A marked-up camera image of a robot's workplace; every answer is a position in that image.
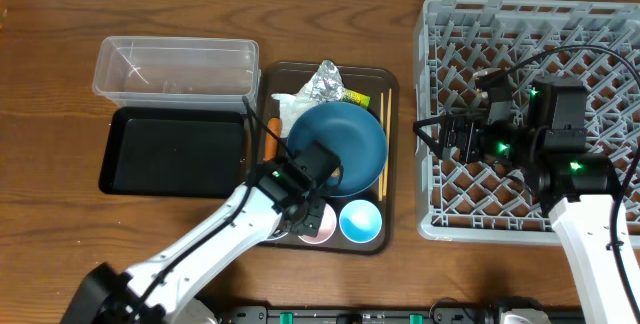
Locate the orange carrot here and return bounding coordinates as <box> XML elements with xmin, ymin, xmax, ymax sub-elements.
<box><xmin>263</xmin><ymin>117</ymin><xmax>282</xmax><ymax>161</ymax></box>

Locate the pink cup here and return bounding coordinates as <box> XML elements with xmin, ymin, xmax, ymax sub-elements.
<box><xmin>299</xmin><ymin>204</ymin><xmax>338</xmax><ymax>245</ymax></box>

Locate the white napkin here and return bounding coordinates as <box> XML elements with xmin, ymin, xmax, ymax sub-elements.
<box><xmin>271</xmin><ymin>86</ymin><xmax>319</xmax><ymax>138</ymax></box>

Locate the light blue cup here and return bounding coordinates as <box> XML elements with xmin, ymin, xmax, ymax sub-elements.
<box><xmin>338</xmin><ymin>199</ymin><xmax>383</xmax><ymax>244</ymax></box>

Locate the yellow green snack wrapper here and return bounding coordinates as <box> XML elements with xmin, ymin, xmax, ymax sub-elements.
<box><xmin>341</xmin><ymin>89</ymin><xmax>371</xmax><ymax>109</ymax></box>

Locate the aluminium foil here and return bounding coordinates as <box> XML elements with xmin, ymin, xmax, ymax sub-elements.
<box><xmin>309</xmin><ymin>60</ymin><xmax>345</xmax><ymax>102</ymax></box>

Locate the light blue rice bowl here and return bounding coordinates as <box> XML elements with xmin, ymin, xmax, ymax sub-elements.
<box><xmin>266</xmin><ymin>229</ymin><xmax>287</xmax><ymax>241</ymax></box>

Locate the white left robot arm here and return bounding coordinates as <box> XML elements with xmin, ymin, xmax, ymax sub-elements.
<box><xmin>62</xmin><ymin>141</ymin><xmax>343</xmax><ymax>323</ymax></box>

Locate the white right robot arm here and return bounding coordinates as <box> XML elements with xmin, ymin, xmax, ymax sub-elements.
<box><xmin>413</xmin><ymin>76</ymin><xmax>639</xmax><ymax>323</ymax></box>

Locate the grey dishwasher rack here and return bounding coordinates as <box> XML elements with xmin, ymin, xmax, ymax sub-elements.
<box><xmin>414</xmin><ymin>0</ymin><xmax>639</xmax><ymax>246</ymax></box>

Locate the black waste tray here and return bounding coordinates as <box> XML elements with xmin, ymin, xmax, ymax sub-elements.
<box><xmin>98</xmin><ymin>107</ymin><xmax>245</xmax><ymax>199</ymax></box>

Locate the wooden chopstick left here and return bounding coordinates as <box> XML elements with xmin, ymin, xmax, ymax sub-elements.
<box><xmin>378</xmin><ymin>92</ymin><xmax>385</xmax><ymax>202</ymax></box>

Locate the wooden chopstick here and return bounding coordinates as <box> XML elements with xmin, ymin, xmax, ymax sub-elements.
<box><xmin>378</xmin><ymin>92</ymin><xmax>385</xmax><ymax>202</ymax></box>
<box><xmin>382</xmin><ymin>89</ymin><xmax>392</xmax><ymax>198</ymax></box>

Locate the wooden chopstick right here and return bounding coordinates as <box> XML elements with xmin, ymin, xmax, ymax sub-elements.
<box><xmin>382</xmin><ymin>89</ymin><xmax>392</xmax><ymax>198</ymax></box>

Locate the dark brown serving tray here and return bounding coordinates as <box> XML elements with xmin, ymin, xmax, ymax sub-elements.
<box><xmin>262</xmin><ymin>66</ymin><xmax>398</xmax><ymax>256</ymax></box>

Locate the clear plastic bin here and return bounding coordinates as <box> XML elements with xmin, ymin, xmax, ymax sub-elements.
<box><xmin>92</xmin><ymin>36</ymin><xmax>261</xmax><ymax>114</ymax></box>

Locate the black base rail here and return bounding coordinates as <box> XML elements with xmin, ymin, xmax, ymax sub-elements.
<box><xmin>217</xmin><ymin>302</ymin><xmax>585</xmax><ymax>324</ymax></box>

